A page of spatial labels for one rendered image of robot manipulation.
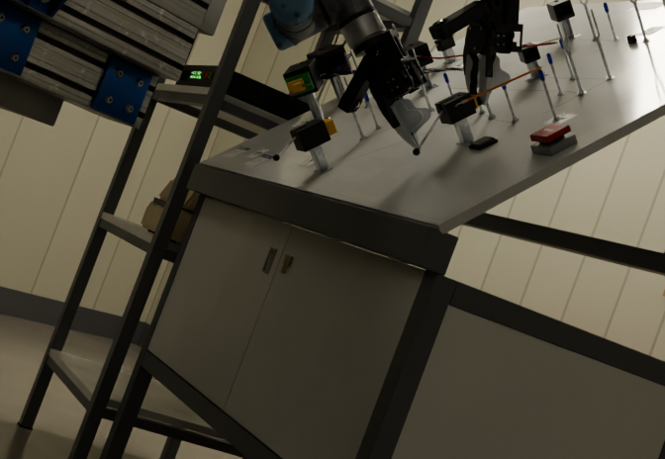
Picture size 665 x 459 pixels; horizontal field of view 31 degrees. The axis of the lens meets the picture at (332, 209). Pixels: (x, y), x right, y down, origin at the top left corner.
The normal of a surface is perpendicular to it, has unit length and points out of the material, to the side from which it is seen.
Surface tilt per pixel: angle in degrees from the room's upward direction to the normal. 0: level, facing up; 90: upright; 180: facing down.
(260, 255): 90
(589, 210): 90
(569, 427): 90
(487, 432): 90
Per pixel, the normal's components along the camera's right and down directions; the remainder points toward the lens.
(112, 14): 0.74, 0.26
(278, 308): -0.84, -0.33
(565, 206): -0.57, -0.25
